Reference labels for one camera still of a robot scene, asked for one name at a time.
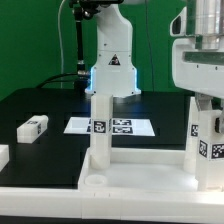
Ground white front fence rail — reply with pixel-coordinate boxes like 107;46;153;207
0;188;224;224

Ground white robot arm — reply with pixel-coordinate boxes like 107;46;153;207
69;0;224;133

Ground fiducial marker sheet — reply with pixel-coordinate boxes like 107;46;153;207
64;117;155;136

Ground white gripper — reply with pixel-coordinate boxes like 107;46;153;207
170;5;224;134

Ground white cable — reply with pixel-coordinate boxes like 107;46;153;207
57;0;68;90

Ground white desk top tray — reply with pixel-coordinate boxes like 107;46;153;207
78;148;198;193

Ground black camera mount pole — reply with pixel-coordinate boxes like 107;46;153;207
73;7;89;94

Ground black cable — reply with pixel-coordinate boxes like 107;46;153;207
35;73;91;89

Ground white left fence block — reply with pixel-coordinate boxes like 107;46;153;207
0;145;9;172

